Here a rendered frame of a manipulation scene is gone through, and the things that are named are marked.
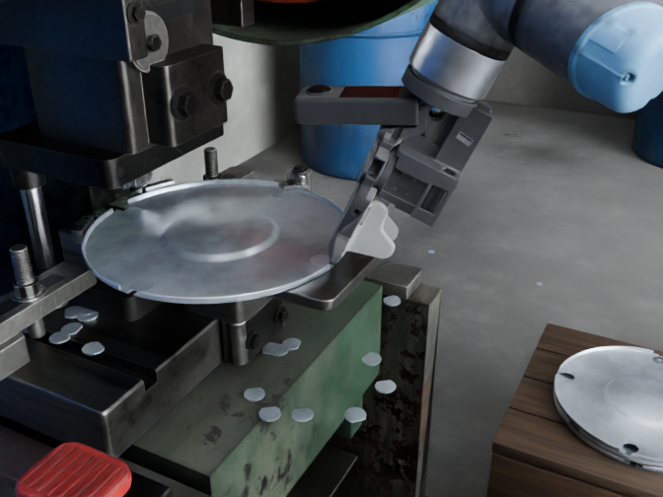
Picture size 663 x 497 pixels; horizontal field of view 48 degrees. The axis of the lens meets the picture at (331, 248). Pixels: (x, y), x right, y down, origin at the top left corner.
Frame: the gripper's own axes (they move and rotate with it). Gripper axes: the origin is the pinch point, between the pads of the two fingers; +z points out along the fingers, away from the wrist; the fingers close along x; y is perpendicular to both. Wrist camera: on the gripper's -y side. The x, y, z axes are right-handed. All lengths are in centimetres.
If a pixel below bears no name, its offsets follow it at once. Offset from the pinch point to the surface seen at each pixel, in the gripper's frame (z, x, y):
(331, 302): 1.3, -7.0, 1.9
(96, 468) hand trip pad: 8.3, -29.4, -9.3
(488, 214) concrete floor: 62, 187, 56
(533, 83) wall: 42, 331, 72
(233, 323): 12.7, -1.7, -5.7
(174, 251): 7.9, -1.2, -14.5
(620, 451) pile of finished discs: 23, 24, 53
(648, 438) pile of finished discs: 21, 28, 58
